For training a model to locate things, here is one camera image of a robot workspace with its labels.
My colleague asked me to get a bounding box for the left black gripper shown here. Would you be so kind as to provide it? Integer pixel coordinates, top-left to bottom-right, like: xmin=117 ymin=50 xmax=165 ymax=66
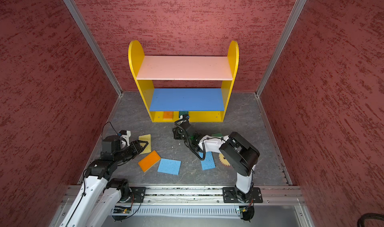
xmin=114 ymin=139 xmax=149 ymax=163

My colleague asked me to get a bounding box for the yellow sponge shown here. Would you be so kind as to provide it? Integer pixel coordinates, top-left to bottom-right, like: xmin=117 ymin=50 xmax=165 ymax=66
xmin=139 ymin=134 xmax=152 ymax=154

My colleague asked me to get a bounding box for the orange sponge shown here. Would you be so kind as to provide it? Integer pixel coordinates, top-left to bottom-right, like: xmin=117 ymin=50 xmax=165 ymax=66
xmin=138 ymin=150 xmax=161 ymax=173

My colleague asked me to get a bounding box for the dark green sponge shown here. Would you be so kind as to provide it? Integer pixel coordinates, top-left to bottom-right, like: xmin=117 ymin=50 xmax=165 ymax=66
xmin=179 ymin=111 xmax=189 ymax=118

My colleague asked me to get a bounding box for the tan orange-backed sponge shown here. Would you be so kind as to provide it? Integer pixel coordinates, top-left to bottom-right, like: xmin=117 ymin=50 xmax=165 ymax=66
xmin=163 ymin=111 xmax=174 ymax=120

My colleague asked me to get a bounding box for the bright green sponge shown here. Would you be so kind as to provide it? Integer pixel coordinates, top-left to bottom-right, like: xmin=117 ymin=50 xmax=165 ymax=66
xmin=211 ymin=133 xmax=223 ymax=137

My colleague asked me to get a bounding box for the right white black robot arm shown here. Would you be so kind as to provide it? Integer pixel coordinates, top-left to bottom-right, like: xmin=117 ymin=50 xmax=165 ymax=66
xmin=173 ymin=118 xmax=260 ymax=204

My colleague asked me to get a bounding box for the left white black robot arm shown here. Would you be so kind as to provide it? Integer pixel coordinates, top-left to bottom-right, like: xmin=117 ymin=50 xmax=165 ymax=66
xmin=60 ymin=137 xmax=149 ymax=227

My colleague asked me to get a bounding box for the yellow shelf with coloured boards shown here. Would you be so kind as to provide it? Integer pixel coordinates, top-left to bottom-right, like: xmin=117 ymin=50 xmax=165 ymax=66
xmin=128 ymin=40 xmax=240 ymax=122

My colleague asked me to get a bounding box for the light blue sponge left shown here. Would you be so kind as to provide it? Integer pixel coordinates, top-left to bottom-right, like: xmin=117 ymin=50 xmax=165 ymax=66
xmin=158 ymin=158 xmax=182 ymax=176

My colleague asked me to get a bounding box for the light blue sponge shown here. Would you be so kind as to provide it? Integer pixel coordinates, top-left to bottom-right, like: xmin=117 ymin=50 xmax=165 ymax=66
xmin=201 ymin=152 xmax=216 ymax=171
xmin=158 ymin=158 xmax=182 ymax=176

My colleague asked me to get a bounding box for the light blue sponge right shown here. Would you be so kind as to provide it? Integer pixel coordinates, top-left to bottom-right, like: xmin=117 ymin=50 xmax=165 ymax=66
xmin=201 ymin=152 xmax=216 ymax=171

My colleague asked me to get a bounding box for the round smiley face sponge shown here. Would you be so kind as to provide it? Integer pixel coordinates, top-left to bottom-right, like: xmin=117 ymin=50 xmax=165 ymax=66
xmin=219 ymin=153 xmax=231 ymax=166

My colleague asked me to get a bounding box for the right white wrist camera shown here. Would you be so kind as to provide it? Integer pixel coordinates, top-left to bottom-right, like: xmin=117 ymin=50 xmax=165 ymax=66
xmin=180 ymin=114 xmax=190 ymax=120

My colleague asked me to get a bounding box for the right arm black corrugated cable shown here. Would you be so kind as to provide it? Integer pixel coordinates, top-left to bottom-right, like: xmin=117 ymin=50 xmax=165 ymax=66
xmin=173 ymin=118 xmax=226 ymax=161

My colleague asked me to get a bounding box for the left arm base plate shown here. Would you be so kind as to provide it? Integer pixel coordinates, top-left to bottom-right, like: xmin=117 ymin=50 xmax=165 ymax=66
xmin=119 ymin=187 xmax=147 ymax=204

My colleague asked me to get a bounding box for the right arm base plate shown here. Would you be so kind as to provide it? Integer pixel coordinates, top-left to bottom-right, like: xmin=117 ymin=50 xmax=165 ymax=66
xmin=222 ymin=187 xmax=263 ymax=204

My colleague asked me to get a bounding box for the aluminium mounting rail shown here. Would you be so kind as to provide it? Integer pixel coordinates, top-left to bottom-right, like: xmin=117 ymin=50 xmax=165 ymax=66
xmin=61 ymin=184 xmax=305 ymax=205

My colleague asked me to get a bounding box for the black cable bottom right corner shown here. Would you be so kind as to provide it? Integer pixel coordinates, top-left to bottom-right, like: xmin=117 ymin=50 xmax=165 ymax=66
xmin=356 ymin=212 xmax=384 ymax=227

